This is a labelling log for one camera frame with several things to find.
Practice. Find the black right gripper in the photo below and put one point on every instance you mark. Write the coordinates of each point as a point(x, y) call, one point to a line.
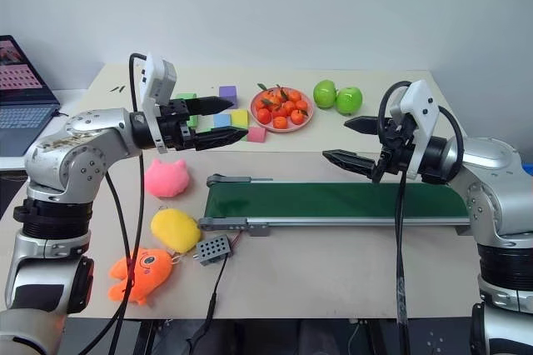
point(395, 146)

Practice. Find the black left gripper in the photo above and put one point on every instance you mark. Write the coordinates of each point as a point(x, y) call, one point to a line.
point(172, 126)

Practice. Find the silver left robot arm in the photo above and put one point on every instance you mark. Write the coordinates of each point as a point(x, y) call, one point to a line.
point(75, 151)

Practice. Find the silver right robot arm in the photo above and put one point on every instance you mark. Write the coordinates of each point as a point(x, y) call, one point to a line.
point(495, 188)

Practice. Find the green belt conveyor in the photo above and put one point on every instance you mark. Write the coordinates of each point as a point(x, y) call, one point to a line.
point(333, 201)

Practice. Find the blue foam block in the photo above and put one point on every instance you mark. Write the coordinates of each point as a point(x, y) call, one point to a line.
point(222, 121)

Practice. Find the green foam block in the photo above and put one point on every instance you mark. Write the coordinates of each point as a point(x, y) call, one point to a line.
point(193, 121)
point(186, 96)

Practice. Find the yellow-green foam block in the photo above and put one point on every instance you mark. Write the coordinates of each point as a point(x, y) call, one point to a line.
point(240, 118)

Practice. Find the purple foam block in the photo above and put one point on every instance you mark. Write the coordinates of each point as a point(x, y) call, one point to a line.
point(228, 96)

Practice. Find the green apple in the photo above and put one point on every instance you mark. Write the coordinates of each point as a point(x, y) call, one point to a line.
point(349, 101)
point(325, 94)

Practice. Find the pink foam block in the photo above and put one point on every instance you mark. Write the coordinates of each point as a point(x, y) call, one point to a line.
point(256, 134)

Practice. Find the small orange tangerine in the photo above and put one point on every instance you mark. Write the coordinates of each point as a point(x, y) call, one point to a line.
point(298, 117)
point(263, 116)
point(280, 122)
point(275, 96)
point(279, 112)
point(263, 102)
point(289, 107)
point(294, 96)
point(302, 105)

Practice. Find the pink plate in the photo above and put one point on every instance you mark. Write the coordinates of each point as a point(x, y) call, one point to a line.
point(287, 129)

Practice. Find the pink plush toy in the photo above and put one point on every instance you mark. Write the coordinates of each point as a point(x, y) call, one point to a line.
point(166, 178)

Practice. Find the dark green leaf scraps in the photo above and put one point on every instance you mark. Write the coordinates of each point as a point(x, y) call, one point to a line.
point(118, 88)

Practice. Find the yellow plush toy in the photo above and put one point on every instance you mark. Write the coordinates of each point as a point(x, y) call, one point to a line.
point(175, 230)

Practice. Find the grey perforated control box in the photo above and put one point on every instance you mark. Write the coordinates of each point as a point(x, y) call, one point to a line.
point(213, 250)

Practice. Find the orange fish plush toy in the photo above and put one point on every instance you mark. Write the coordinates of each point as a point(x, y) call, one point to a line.
point(145, 273)

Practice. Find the blue box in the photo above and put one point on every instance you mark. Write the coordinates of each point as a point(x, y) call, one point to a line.
point(528, 168)

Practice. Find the dark blue laptop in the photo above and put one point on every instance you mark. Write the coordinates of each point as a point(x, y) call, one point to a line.
point(16, 92)

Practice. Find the white side desk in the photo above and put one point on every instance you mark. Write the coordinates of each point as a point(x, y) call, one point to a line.
point(10, 162)

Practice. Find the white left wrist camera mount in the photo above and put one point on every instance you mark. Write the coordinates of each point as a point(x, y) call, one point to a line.
point(158, 76)

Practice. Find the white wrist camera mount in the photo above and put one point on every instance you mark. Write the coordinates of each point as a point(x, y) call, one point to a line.
point(420, 105)
point(158, 76)

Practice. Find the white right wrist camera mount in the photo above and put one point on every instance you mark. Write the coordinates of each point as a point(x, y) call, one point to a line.
point(420, 105)

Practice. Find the black table frame leg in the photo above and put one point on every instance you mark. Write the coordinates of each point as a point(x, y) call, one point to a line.
point(145, 338)

